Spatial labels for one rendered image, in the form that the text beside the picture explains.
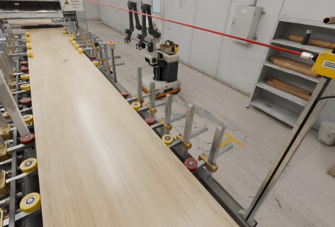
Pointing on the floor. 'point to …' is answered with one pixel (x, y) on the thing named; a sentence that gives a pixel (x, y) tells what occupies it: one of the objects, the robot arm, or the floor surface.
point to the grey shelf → (278, 72)
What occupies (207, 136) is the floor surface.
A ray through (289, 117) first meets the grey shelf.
